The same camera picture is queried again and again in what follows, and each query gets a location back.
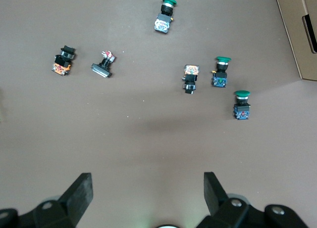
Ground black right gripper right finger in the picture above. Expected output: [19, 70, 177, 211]
[195, 172, 309, 228]

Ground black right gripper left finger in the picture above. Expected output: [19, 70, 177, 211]
[0, 172, 94, 228]

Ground green push button blue block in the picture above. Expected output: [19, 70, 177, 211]
[211, 56, 232, 88]
[233, 90, 251, 121]
[154, 0, 178, 34]

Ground black flat push button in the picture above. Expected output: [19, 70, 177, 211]
[90, 50, 117, 79]

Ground black button orange block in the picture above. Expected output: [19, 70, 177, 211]
[51, 45, 76, 77]

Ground brown cardboard box with slots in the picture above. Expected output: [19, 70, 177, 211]
[273, 0, 317, 82]

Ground black switch orange contact block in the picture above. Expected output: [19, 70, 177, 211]
[181, 64, 201, 95]

